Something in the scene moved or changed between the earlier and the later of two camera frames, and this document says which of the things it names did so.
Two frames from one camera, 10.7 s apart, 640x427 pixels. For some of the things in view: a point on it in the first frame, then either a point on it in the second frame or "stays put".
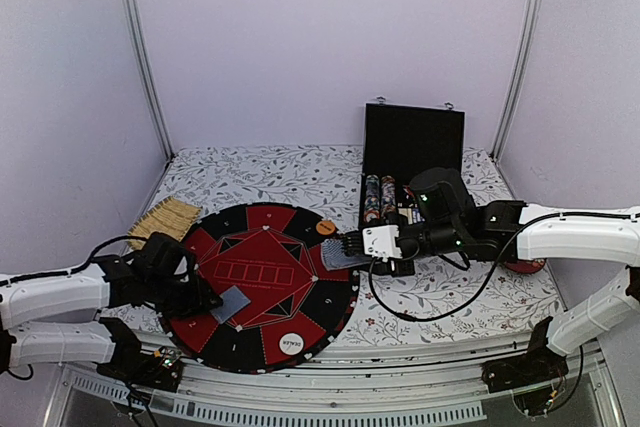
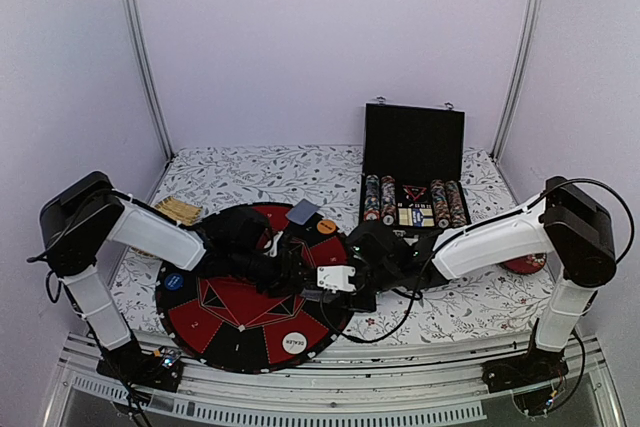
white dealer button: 291,344 stays put
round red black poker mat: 299,312 stays put
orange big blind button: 325,227 stays put
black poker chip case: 399,142 stays put
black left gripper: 200,300 -> 284,276
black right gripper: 402,270 -> 366,306
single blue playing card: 234,300 -> 302,211
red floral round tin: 526,265 stays put
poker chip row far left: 372,198 stays put
